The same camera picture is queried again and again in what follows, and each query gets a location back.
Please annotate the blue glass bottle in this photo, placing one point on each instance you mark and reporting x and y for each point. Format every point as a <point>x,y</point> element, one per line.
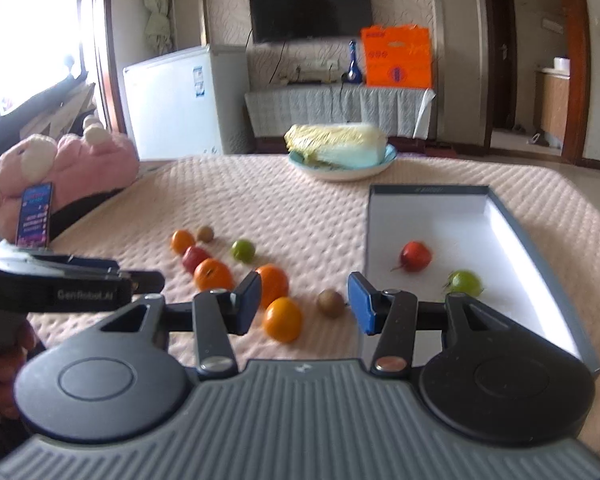
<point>354,72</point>

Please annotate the dark wooden door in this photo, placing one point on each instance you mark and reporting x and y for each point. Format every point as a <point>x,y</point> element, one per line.
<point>502,45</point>

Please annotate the cloth-covered tv stand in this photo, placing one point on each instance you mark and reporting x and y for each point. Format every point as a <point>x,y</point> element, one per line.
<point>330,107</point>

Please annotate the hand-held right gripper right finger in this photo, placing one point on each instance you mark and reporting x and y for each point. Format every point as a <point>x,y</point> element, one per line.
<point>362,305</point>

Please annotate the power strip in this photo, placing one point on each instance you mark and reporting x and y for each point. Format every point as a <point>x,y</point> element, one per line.
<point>300,78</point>

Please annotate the orange mandarin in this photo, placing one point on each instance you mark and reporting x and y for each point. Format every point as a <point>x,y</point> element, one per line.
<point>182,241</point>
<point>275,285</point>
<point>213,275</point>
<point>282,320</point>

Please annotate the person's left hand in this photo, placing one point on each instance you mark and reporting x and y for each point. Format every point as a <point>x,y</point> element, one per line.
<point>10,367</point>

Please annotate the orange gift box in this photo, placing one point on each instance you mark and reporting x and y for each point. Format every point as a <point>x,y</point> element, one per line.
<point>397,55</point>

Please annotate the pale green curtain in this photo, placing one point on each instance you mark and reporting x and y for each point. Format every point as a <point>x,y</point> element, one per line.
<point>157,5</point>

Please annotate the white chest freezer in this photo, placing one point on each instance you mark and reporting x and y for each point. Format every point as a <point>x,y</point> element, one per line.
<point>180,105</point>

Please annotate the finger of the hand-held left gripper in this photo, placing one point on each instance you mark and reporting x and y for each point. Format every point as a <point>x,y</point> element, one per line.
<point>147,282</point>
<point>87,266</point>

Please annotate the black wall television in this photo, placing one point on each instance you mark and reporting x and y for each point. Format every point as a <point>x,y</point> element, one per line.
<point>310,5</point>

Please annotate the slippers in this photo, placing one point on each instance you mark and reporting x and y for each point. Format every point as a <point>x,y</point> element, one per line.
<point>535,138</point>

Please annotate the napa cabbage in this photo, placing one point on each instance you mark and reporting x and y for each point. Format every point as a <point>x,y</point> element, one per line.
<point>340,145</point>

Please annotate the green jujube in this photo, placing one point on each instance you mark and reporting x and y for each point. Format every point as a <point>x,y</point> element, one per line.
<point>464,282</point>
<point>243,250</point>

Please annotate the smartphone with lit screen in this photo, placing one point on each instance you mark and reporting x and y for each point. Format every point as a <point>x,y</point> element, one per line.
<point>35,215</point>

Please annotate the small brown kiwi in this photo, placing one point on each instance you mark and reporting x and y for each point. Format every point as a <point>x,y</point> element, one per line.
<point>205,233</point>
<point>331,303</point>

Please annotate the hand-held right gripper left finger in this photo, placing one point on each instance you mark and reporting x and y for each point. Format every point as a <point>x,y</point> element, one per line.
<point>252,296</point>

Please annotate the white container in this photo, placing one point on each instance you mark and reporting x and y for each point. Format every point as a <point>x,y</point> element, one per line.
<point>561,65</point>

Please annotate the small red apple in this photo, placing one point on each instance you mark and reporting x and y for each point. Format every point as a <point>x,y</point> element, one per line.
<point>194,256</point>
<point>416,256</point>

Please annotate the light blue plate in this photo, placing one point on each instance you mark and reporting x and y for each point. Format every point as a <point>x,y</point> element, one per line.
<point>345,175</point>

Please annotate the quilted pink blanket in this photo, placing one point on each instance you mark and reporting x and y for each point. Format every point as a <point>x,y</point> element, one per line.
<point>305,210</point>

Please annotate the pink plush toy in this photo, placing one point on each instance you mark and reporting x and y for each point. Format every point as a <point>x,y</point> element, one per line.
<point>100,160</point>

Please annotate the grey cardboard box white inside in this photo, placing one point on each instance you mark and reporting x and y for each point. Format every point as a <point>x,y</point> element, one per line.
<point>430,220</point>

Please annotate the wooden cabinet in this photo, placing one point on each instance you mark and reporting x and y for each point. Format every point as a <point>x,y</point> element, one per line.
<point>552,105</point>

